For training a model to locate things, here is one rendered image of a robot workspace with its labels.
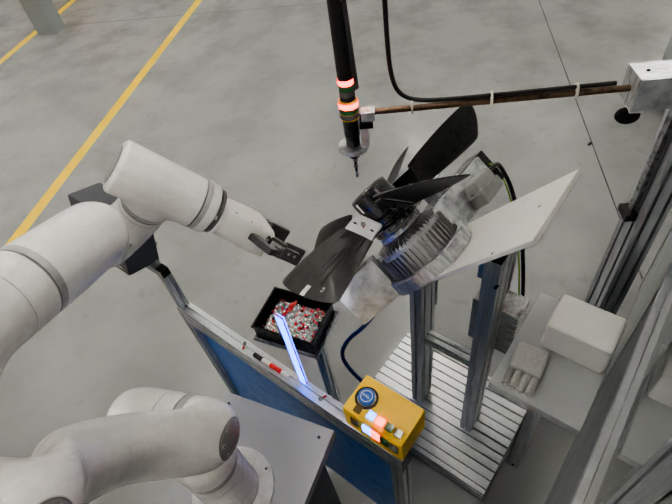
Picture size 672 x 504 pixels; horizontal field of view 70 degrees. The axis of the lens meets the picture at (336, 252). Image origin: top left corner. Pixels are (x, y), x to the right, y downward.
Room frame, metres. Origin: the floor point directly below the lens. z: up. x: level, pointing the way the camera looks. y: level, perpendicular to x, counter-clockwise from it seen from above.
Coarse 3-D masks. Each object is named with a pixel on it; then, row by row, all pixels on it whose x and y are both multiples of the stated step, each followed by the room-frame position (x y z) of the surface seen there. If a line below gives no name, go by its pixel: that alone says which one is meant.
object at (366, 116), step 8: (368, 112) 0.91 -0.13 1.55; (360, 120) 0.92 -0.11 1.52; (368, 120) 0.91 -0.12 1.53; (360, 128) 0.91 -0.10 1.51; (368, 128) 0.90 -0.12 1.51; (360, 136) 0.95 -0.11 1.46; (368, 136) 0.91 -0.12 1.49; (344, 144) 0.93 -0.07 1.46; (360, 144) 0.92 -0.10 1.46; (368, 144) 0.91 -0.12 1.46; (344, 152) 0.90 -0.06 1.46; (352, 152) 0.90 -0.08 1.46; (360, 152) 0.90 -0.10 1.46
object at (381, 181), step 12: (384, 180) 1.02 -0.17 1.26; (372, 192) 0.98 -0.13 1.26; (360, 204) 0.98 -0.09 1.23; (372, 204) 0.96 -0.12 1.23; (372, 216) 0.95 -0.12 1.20; (384, 216) 0.95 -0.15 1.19; (396, 216) 0.94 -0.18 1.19; (408, 216) 0.93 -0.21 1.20; (384, 228) 0.93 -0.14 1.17; (396, 228) 0.91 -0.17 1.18
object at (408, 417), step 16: (368, 384) 0.53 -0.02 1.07; (352, 400) 0.50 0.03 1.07; (384, 400) 0.48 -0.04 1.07; (400, 400) 0.48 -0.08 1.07; (352, 416) 0.47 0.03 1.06; (384, 416) 0.45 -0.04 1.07; (400, 416) 0.44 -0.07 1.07; (416, 416) 0.43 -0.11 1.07; (384, 432) 0.41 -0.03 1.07; (416, 432) 0.42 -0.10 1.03; (384, 448) 0.41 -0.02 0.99; (400, 448) 0.38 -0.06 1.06
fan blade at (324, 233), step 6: (348, 216) 1.07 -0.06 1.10; (330, 222) 1.14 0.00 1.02; (336, 222) 1.11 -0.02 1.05; (342, 222) 1.08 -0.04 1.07; (348, 222) 1.05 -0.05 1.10; (324, 228) 1.15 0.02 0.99; (330, 228) 1.11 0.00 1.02; (336, 228) 1.08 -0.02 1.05; (318, 234) 1.17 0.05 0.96; (324, 234) 1.12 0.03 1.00; (330, 234) 1.09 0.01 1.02; (318, 240) 1.13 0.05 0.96; (324, 240) 1.09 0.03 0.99
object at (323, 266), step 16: (336, 240) 0.90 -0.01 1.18; (352, 240) 0.89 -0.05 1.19; (368, 240) 0.88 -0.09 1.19; (320, 256) 0.87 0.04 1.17; (336, 256) 0.85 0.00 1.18; (352, 256) 0.83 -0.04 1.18; (304, 272) 0.84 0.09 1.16; (320, 272) 0.81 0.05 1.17; (336, 272) 0.79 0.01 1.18; (352, 272) 0.78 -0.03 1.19; (288, 288) 0.81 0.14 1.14; (336, 288) 0.74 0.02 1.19
